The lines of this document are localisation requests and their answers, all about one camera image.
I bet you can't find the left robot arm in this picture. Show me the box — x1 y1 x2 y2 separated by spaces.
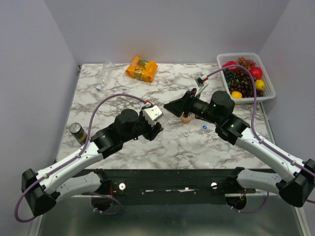
21 106 163 217

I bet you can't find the black base frame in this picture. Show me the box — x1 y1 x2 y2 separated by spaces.
81 167 261 206

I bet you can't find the yellow lemon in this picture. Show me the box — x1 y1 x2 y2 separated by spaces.
255 79 265 91
231 91 243 99

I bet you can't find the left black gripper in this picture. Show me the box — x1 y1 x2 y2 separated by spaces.
123 107 164 144

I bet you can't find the blue grape bunch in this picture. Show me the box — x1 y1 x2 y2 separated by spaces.
223 69 239 86

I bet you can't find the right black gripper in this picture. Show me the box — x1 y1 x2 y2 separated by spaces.
163 88 221 125

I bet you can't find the purple cable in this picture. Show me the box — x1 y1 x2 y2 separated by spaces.
14 93 152 223
205 66 315 205

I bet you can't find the orange juice bottle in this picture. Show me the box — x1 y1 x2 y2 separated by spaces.
180 112 193 123

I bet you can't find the black yellow drink can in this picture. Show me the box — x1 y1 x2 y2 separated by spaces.
69 122 87 145

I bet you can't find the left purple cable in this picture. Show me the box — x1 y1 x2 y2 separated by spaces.
14 93 152 223

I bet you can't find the red apple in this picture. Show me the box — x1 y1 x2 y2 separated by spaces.
222 61 239 71

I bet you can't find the clear bottle blue cap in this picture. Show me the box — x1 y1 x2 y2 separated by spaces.
95 61 114 91

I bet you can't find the orange snack bag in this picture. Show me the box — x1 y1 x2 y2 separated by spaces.
126 56 158 83

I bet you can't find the yellow lemon lower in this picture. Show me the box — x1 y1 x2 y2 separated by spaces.
231 91 243 99

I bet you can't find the white plastic basket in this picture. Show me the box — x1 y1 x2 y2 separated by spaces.
217 53 276 104

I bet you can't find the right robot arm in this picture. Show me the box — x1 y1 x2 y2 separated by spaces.
164 89 315 207

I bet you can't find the yellow lemon upper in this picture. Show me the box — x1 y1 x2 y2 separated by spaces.
255 79 265 91

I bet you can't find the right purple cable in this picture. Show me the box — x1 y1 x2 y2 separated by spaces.
205 66 315 205

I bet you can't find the dark red grape bunch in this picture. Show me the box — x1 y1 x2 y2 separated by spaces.
227 57 264 98

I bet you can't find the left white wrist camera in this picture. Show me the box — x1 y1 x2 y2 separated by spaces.
142 103 163 126

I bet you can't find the red round fruit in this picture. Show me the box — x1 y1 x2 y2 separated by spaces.
249 66 263 80

